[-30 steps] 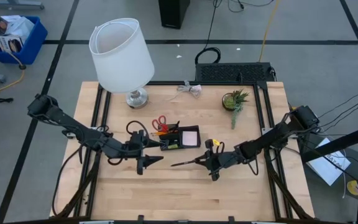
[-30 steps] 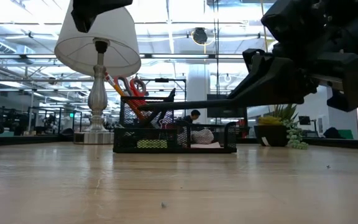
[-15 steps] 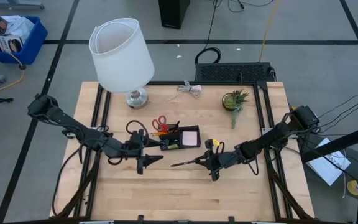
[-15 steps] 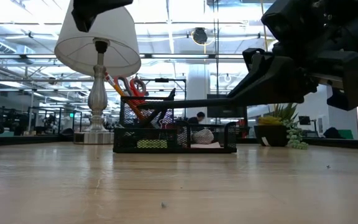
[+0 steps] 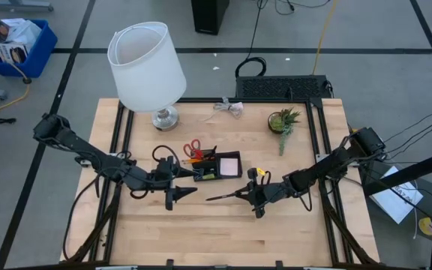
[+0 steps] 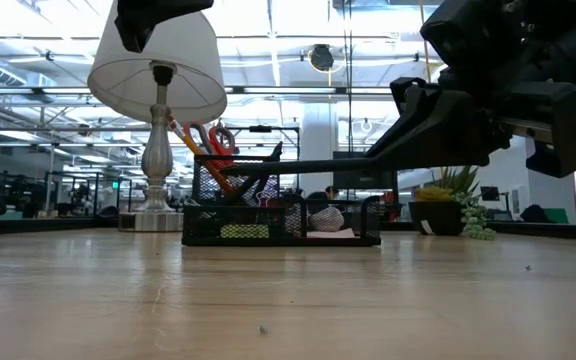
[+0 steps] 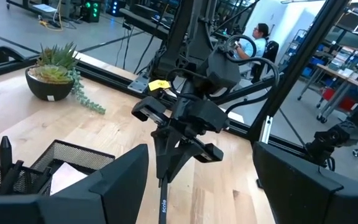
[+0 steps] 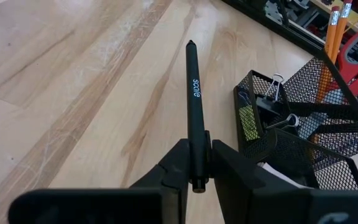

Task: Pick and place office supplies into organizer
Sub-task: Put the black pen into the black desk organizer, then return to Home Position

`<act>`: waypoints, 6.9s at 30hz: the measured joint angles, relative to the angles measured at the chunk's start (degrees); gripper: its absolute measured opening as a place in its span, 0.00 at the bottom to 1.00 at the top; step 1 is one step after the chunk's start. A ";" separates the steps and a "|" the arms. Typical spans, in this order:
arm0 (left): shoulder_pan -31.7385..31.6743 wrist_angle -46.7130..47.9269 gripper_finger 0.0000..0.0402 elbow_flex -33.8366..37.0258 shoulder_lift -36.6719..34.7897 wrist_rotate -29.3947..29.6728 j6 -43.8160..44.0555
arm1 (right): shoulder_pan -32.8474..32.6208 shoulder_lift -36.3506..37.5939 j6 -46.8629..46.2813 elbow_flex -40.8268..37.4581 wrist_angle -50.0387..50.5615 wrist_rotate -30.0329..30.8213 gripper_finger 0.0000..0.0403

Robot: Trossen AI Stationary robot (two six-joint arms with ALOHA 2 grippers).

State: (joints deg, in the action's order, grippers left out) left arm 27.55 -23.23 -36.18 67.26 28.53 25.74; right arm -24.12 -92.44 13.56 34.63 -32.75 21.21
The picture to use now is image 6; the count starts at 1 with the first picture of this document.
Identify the person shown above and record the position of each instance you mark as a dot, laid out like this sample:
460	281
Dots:
332	192

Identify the black monitor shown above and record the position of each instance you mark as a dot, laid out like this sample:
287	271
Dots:
363	182

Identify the black binder clip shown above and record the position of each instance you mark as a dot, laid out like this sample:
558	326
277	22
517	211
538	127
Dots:
268	192

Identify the black aluminium table frame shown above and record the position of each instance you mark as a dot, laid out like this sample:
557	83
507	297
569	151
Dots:
43	225

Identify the black office chair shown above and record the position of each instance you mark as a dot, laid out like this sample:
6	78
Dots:
535	215

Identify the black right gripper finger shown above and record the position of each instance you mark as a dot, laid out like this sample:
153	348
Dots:
443	135
407	97

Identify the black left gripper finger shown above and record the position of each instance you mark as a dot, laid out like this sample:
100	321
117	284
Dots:
138	20

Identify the potted succulent plant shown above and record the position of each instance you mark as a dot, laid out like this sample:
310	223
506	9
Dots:
435	217

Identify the white shade table lamp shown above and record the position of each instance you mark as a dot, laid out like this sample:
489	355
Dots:
188	75

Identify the small distant monitor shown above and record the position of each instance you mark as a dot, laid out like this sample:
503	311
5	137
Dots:
490	193

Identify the yellow pencil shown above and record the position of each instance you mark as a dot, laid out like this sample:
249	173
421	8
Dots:
193	146

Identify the black mesh desk organizer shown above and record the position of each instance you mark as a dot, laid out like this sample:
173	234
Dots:
203	225

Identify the pink sticky note pad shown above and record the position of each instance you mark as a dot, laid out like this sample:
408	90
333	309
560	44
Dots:
333	234

